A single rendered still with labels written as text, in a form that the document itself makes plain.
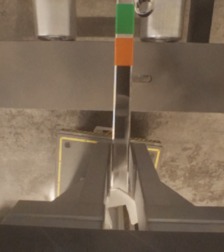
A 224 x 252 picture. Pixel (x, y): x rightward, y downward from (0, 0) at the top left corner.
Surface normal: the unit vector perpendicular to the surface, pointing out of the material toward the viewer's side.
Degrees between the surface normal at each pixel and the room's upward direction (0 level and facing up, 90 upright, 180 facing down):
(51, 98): 0
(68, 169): 0
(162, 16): 9
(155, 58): 0
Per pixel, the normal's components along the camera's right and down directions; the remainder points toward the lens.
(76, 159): -0.03, 0.27
